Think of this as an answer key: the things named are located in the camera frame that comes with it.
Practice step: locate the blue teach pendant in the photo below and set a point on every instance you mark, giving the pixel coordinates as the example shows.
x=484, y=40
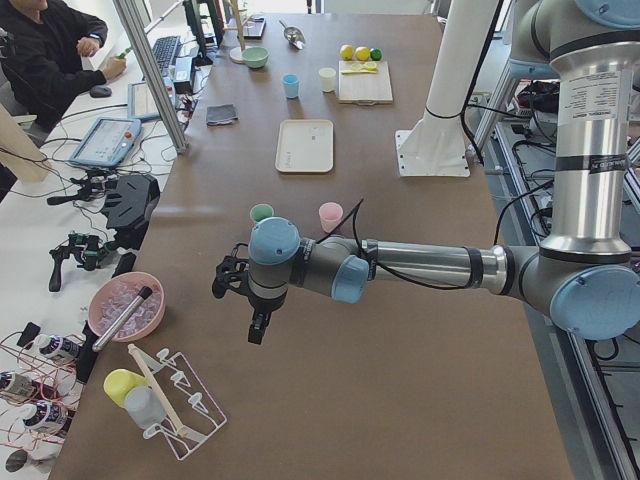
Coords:
x=140, y=102
x=107, y=142

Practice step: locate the aluminium frame post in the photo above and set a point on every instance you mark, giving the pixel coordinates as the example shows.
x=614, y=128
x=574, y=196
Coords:
x=134, y=28

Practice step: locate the metal tube black cap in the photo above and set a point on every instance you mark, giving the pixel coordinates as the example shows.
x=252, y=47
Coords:
x=144, y=293

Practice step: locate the seated person in black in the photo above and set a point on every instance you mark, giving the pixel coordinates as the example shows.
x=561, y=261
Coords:
x=51, y=39

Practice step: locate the blue cup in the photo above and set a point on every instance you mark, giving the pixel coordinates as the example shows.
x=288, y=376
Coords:
x=290, y=84

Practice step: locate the cream cup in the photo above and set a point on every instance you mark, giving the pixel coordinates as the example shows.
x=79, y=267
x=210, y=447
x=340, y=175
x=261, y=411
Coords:
x=327, y=77

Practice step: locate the mint green bowl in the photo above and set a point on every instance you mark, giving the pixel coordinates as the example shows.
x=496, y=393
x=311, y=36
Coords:
x=255, y=57

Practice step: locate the clear cup on rack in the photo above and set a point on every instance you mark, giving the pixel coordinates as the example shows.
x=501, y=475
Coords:
x=144, y=407

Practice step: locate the yellow plastic knife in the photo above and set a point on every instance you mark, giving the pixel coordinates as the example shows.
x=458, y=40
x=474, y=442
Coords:
x=348, y=72

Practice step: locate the grey folded cloth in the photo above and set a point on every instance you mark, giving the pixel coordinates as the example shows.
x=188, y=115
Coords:
x=221, y=115

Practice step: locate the black monitor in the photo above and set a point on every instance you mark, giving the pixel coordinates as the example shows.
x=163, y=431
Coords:
x=194, y=21

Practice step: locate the metal scoop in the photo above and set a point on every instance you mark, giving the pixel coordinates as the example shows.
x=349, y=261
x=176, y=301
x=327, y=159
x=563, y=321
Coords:
x=293, y=35

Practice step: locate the cream rabbit tray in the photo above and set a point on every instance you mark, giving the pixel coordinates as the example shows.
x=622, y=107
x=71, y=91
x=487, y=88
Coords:
x=305, y=146

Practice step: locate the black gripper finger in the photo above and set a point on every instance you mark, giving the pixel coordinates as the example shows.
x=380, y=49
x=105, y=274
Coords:
x=255, y=329
x=265, y=318

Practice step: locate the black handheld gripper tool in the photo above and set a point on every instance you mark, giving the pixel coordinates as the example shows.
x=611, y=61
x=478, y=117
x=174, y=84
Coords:
x=93, y=186

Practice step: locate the black keyboard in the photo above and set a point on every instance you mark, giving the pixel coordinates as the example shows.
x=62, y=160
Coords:
x=165, y=51

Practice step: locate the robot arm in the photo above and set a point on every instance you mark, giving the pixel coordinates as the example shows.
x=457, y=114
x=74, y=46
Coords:
x=579, y=276

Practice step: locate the wooden mug tree stand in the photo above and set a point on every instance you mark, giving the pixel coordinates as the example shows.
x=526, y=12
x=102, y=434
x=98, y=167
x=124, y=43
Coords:
x=236, y=19

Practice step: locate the yellow lemon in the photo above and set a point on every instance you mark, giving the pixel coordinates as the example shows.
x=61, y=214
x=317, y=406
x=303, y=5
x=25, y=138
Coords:
x=362, y=53
x=346, y=52

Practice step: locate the small bottle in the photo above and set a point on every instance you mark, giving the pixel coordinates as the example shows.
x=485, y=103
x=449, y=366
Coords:
x=46, y=418
x=57, y=348
x=16, y=387

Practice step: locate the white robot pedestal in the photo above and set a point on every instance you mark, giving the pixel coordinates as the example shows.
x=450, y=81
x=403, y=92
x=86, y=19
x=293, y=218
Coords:
x=435, y=146

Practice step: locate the yellow cup on rack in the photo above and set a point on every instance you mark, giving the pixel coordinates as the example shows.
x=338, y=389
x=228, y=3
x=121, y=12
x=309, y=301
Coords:
x=119, y=382

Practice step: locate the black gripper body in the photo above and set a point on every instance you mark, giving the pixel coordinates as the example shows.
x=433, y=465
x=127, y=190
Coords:
x=263, y=308

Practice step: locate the wooden cutting board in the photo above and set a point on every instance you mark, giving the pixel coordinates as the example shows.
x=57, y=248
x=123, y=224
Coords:
x=364, y=89

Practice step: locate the computer mouse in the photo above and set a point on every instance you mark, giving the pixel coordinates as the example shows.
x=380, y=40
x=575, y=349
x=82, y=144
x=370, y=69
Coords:
x=100, y=91

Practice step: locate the white wire cup rack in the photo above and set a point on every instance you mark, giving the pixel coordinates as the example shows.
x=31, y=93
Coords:
x=193, y=402

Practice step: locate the green cup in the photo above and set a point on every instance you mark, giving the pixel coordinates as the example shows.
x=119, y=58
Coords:
x=261, y=212

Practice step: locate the pink cup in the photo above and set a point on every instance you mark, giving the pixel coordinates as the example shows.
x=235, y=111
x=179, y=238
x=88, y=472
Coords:
x=330, y=215

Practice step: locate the wooden stick on rack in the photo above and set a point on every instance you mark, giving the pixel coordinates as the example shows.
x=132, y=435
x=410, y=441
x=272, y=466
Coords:
x=149, y=367

